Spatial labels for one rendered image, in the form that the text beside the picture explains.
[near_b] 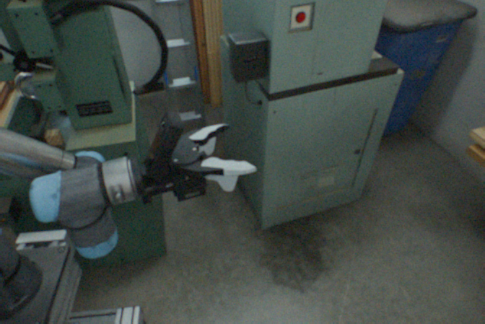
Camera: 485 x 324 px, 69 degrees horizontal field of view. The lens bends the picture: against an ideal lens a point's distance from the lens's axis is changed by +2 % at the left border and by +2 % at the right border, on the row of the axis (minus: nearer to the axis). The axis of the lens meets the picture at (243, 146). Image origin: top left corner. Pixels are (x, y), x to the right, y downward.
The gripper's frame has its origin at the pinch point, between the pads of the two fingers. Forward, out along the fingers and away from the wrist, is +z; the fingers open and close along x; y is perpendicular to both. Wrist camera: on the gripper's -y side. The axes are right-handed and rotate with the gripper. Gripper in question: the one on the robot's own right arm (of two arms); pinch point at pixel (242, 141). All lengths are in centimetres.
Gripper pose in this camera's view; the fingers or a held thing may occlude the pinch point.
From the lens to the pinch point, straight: 64.0
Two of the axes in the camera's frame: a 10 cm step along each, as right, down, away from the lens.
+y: 0.4, 8.2, 5.7
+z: 9.4, -2.2, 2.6
